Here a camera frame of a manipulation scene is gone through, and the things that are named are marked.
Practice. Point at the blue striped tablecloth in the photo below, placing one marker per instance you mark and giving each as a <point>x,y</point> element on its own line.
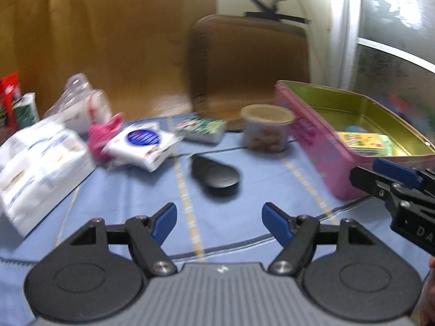
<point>238,190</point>

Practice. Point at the frosted glass window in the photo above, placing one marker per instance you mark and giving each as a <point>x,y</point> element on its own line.
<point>394,40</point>

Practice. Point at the green patterned box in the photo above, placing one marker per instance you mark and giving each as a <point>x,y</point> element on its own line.
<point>204,127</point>

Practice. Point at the green drink carton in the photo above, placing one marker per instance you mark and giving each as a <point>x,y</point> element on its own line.
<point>25,112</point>

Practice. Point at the yellow packet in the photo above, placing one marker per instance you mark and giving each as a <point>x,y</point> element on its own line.
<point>356,141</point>

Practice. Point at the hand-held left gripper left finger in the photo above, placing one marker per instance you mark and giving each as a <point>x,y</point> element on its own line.
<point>165,222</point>

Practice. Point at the round snack can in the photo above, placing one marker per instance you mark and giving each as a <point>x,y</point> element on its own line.
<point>266,132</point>

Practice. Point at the red snack tin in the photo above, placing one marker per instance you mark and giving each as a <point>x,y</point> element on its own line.
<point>8,91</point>

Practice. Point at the clear plastic cup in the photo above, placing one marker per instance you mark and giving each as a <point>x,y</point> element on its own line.
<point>97,108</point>

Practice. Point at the clear plastic bag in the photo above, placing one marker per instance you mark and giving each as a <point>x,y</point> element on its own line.
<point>76,86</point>

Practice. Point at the pink tin box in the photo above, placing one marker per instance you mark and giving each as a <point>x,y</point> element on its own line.
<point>323,149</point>

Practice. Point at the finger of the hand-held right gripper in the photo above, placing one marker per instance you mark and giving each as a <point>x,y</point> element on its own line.
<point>394,171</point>

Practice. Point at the brown chair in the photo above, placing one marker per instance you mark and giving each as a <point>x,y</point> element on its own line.
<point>248,68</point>

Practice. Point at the wooden panel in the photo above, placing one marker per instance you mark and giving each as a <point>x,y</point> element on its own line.
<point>119,34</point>

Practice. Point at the pink fuzzy cloth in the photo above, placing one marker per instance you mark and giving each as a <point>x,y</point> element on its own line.
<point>98,139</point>

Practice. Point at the white tissue pack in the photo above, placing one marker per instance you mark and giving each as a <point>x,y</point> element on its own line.
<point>40,163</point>

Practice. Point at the white wet wipes pack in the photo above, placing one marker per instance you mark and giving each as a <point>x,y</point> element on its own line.
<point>142,142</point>

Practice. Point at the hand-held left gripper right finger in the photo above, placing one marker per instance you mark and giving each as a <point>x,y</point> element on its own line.
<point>277,225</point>

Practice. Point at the black tape strips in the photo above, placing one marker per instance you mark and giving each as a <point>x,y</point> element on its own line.
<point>272,13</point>

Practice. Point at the black round compact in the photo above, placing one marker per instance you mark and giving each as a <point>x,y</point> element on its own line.
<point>217,176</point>

